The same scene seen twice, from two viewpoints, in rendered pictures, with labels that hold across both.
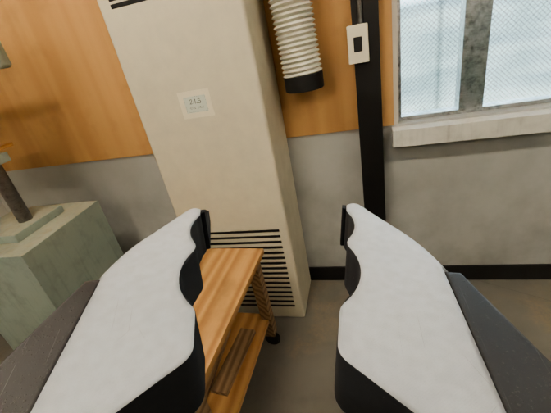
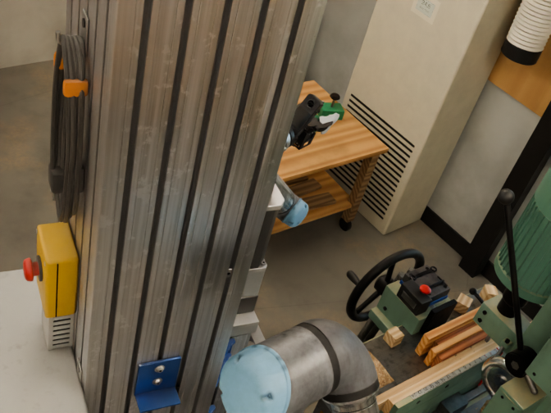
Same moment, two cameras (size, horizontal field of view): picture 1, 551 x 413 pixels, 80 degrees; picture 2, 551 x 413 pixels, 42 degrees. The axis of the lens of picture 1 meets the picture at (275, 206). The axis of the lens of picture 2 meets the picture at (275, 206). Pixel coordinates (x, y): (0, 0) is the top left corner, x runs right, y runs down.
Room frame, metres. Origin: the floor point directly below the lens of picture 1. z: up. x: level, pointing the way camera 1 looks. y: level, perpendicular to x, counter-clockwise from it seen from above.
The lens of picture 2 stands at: (-1.50, -0.64, 2.29)
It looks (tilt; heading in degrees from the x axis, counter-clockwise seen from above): 40 degrees down; 24
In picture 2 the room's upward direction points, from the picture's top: 17 degrees clockwise
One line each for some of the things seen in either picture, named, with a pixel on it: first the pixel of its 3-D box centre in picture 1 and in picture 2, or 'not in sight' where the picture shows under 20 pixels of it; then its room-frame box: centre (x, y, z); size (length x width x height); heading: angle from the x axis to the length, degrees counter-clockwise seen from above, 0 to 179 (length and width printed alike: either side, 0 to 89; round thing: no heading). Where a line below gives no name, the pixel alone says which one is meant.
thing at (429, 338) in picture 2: not in sight; (452, 329); (-0.06, -0.59, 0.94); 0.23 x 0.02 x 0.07; 160
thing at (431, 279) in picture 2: not in sight; (422, 287); (-0.04, -0.47, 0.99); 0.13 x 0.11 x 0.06; 160
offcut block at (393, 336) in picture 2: not in sight; (393, 337); (-0.18, -0.48, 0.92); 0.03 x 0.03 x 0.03; 71
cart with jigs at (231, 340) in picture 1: (180, 342); (284, 161); (0.94, 0.46, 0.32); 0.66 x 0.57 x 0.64; 160
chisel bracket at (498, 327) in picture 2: not in sight; (503, 328); (-0.05, -0.70, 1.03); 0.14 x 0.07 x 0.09; 70
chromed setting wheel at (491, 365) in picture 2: not in sight; (503, 381); (-0.20, -0.76, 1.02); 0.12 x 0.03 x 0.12; 70
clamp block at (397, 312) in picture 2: not in sight; (415, 305); (-0.04, -0.48, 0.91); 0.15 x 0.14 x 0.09; 160
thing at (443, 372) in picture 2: not in sight; (471, 361); (-0.11, -0.67, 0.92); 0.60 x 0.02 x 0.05; 160
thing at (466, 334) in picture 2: not in sight; (457, 342); (-0.08, -0.62, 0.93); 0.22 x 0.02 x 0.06; 160
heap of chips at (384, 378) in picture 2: not in sight; (372, 368); (-0.30, -0.49, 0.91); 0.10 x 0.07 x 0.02; 70
